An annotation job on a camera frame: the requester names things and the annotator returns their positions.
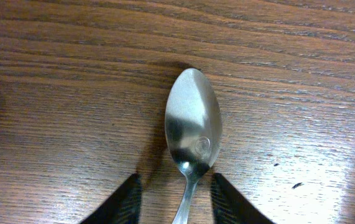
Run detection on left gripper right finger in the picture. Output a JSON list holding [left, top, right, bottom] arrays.
[[210, 173, 274, 224]]

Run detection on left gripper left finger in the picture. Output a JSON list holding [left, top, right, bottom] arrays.
[[81, 173, 142, 224]]

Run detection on small metal teaspoon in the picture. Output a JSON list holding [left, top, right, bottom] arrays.
[[165, 68, 223, 224]]

